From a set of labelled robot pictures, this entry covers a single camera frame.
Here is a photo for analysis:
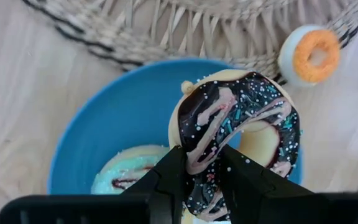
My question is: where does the round woven straw placemat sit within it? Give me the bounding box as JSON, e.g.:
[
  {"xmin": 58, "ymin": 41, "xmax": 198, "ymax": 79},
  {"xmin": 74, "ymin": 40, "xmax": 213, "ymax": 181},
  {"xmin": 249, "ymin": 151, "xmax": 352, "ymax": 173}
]
[{"xmin": 22, "ymin": 0, "xmax": 358, "ymax": 85}]

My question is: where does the teal frosted donut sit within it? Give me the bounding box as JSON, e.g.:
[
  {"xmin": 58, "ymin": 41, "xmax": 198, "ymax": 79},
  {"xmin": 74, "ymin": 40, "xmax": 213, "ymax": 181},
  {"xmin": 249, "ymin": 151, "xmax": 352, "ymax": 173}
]
[{"xmin": 91, "ymin": 144, "xmax": 171, "ymax": 195}]

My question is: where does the yellow sprinkled white donut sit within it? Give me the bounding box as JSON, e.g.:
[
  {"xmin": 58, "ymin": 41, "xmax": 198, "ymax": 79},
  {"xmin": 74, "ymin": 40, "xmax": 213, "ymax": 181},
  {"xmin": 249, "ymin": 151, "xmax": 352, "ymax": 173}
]
[{"xmin": 277, "ymin": 24, "xmax": 341, "ymax": 87}]

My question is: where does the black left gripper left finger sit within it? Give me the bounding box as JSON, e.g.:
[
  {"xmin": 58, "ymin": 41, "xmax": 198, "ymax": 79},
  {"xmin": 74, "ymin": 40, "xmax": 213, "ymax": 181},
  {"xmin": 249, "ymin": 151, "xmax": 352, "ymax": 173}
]
[{"xmin": 121, "ymin": 145, "xmax": 188, "ymax": 224}]

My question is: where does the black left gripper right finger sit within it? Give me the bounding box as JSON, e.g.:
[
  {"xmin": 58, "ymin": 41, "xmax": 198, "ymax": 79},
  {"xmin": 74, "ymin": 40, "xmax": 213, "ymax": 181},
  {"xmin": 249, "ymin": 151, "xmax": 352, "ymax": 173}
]
[{"xmin": 219, "ymin": 144, "xmax": 323, "ymax": 224}]

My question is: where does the chocolate donut with pink drizzle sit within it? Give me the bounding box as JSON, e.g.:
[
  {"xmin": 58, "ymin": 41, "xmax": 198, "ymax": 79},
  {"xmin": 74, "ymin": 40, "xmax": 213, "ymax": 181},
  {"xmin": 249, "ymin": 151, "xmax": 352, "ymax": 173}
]
[{"xmin": 168, "ymin": 68, "xmax": 303, "ymax": 222}]

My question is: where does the blue bowl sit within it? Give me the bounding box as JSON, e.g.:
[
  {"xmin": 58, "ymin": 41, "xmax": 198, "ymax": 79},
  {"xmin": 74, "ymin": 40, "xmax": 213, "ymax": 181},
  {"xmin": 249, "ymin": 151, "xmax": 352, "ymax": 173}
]
[{"xmin": 47, "ymin": 58, "xmax": 304, "ymax": 195}]

